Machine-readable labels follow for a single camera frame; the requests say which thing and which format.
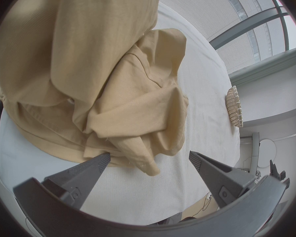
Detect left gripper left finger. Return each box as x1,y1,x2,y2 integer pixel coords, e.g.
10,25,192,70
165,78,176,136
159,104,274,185
41,153,111,210

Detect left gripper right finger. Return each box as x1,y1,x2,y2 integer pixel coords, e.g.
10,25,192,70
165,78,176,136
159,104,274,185
189,150,257,209

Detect tan shorts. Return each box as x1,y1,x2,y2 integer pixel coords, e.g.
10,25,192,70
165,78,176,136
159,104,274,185
0,0,189,177

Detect round woven basket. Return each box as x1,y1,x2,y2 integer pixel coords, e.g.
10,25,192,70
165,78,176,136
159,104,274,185
226,85,244,128

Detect bed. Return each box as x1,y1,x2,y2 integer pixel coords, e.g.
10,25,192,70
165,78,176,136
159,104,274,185
0,3,241,226

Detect window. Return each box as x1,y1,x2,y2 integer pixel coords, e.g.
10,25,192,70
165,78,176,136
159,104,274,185
159,0,296,86

